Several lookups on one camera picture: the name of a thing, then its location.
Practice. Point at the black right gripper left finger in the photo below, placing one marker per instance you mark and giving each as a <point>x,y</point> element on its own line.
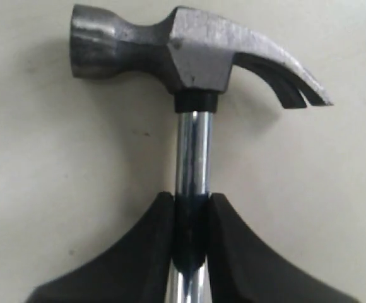
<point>134,269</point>

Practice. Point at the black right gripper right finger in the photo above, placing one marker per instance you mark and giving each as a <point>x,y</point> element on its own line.
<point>243,268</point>

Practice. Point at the claw hammer black grip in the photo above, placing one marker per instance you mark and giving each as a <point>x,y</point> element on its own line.
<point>192,52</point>

